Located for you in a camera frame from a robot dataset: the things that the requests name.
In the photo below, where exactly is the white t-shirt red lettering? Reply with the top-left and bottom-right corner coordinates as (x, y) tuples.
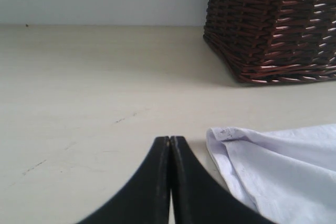
(206, 124), (335, 223)

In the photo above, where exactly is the dark brown wicker basket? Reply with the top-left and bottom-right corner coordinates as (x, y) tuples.
(203, 0), (335, 84)

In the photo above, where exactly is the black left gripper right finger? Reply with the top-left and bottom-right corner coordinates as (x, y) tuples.
(170, 136), (272, 224)

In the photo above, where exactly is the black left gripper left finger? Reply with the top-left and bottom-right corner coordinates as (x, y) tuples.
(80, 136), (170, 224)

